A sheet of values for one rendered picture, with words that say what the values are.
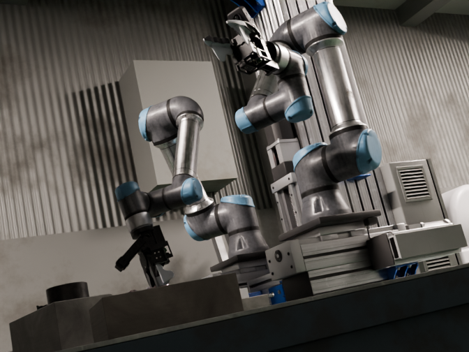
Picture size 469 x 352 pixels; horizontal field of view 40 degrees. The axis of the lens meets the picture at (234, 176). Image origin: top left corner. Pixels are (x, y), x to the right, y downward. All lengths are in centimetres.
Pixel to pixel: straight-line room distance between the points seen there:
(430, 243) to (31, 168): 282
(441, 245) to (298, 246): 42
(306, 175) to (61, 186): 248
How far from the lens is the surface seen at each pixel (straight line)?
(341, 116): 188
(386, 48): 604
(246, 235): 228
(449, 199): 458
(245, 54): 155
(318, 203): 187
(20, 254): 397
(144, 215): 192
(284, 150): 217
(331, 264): 180
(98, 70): 452
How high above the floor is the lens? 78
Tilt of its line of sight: 14 degrees up
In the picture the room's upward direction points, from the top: 13 degrees counter-clockwise
